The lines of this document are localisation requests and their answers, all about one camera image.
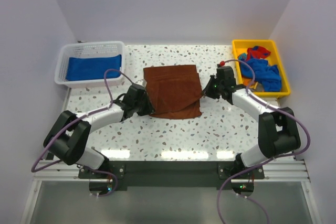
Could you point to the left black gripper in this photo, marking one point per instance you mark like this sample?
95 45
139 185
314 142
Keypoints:
149 109

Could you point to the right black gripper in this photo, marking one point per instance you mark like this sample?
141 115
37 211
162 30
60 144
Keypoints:
207 91

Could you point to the brown towel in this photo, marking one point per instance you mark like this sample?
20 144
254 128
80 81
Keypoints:
174 91

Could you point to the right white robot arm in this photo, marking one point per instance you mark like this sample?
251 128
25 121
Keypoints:
277 130

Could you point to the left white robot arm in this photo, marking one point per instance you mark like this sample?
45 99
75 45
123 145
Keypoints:
68 137

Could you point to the red and blue cloth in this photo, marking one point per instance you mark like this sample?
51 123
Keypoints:
257 52

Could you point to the crumpled blue towel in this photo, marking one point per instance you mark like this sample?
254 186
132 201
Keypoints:
268 76

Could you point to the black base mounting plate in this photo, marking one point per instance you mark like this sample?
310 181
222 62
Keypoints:
159 174

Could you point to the folded blue towel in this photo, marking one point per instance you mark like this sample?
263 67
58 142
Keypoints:
81 69

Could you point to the white plastic laundry basket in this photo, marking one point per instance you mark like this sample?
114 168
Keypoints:
89 50

